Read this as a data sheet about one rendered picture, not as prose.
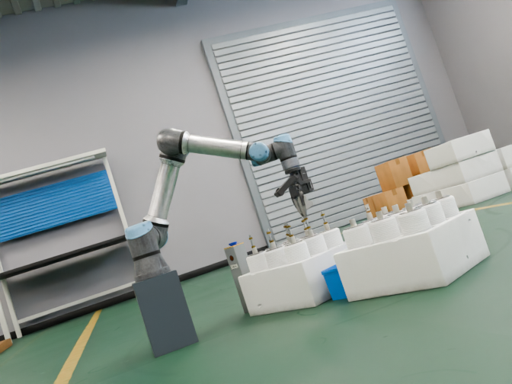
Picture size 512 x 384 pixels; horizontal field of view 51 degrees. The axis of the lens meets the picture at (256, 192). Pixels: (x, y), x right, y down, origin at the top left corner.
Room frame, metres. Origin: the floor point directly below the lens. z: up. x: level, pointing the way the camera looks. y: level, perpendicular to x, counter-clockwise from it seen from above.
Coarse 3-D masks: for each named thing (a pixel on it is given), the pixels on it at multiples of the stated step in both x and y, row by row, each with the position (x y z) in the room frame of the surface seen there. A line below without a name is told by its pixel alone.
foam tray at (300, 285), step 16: (320, 256) 2.17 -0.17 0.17; (256, 272) 2.29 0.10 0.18; (272, 272) 2.20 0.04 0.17; (288, 272) 2.14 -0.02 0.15; (304, 272) 2.09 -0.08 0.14; (320, 272) 2.15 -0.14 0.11; (256, 288) 2.29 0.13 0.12; (272, 288) 2.23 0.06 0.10; (288, 288) 2.16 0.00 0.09; (304, 288) 2.10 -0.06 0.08; (320, 288) 2.13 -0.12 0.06; (256, 304) 2.31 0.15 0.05; (272, 304) 2.25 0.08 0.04; (288, 304) 2.18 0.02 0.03; (304, 304) 2.12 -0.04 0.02
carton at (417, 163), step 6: (408, 156) 5.93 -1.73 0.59; (414, 156) 5.82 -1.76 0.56; (420, 156) 5.84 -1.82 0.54; (408, 162) 5.97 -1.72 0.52; (414, 162) 5.86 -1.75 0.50; (420, 162) 5.83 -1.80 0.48; (426, 162) 5.85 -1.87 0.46; (414, 168) 5.90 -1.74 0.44; (420, 168) 5.83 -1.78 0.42; (426, 168) 5.84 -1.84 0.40; (414, 174) 5.94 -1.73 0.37
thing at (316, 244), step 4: (316, 236) 2.24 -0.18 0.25; (320, 236) 2.24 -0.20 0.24; (304, 240) 2.25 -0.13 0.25; (308, 240) 2.24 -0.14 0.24; (312, 240) 2.23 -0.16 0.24; (316, 240) 2.23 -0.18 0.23; (320, 240) 2.24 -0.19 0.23; (324, 240) 2.26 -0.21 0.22; (308, 244) 2.24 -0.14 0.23; (312, 244) 2.23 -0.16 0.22; (316, 244) 2.23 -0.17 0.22; (320, 244) 2.23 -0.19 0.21; (324, 244) 2.25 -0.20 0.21; (308, 248) 2.24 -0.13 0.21; (312, 248) 2.23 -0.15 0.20; (316, 248) 2.23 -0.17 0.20; (320, 248) 2.23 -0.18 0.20; (324, 248) 2.24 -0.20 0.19; (312, 252) 2.23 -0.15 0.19; (316, 252) 2.23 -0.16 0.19; (320, 252) 2.23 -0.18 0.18
